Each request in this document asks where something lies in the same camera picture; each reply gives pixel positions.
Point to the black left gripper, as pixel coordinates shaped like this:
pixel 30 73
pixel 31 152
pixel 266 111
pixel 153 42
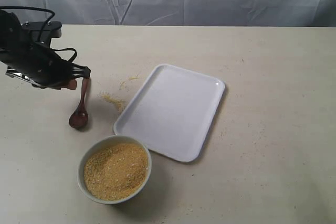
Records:
pixel 44 66

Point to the dark brown wooden spoon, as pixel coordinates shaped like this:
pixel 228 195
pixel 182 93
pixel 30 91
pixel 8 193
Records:
pixel 80 118

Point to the white ceramic bowl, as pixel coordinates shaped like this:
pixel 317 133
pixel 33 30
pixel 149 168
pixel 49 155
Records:
pixel 109 142

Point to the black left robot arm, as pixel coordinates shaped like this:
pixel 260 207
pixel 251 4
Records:
pixel 13 36

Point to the spilled yellow grains on table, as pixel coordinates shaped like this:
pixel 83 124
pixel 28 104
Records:
pixel 115 99

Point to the white rectangular plastic tray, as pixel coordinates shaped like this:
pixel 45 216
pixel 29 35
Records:
pixel 172 112

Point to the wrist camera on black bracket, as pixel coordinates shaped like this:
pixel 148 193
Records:
pixel 43 34

